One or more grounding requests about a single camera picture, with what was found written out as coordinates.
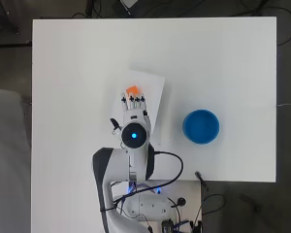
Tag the orange cube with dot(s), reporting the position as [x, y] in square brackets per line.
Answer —
[132, 89]

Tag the blue round tub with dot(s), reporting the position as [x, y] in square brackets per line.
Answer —
[201, 126]

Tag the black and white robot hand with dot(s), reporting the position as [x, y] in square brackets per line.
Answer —
[134, 110]

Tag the black clamp at table edge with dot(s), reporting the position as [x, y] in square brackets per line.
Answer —
[201, 179]

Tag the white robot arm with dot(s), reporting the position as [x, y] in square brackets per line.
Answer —
[132, 168]

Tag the white flat box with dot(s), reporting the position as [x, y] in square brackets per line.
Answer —
[150, 93]

